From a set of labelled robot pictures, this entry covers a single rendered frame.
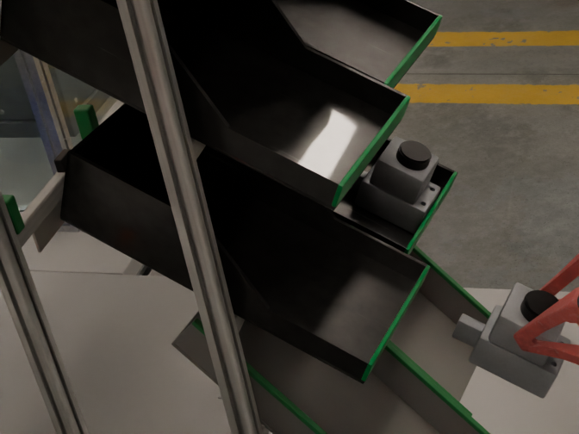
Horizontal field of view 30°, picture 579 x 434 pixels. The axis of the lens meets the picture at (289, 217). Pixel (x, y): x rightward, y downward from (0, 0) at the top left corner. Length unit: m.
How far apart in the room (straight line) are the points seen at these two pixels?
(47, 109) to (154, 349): 0.41
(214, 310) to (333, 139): 0.16
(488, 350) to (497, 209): 2.35
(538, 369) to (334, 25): 0.34
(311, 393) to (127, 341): 0.56
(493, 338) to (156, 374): 0.68
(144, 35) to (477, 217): 2.50
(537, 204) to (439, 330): 2.08
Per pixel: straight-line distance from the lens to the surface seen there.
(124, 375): 1.44
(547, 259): 2.97
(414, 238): 0.95
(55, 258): 1.71
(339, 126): 0.81
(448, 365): 1.12
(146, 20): 0.70
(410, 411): 1.03
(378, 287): 0.91
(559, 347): 0.81
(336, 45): 0.92
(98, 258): 1.68
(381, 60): 0.92
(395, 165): 0.95
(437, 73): 3.99
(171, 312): 1.52
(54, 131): 1.67
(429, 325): 1.13
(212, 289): 0.81
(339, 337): 0.86
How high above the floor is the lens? 1.75
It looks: 32 degrees down
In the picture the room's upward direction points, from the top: 11 degrees counter-clockwise
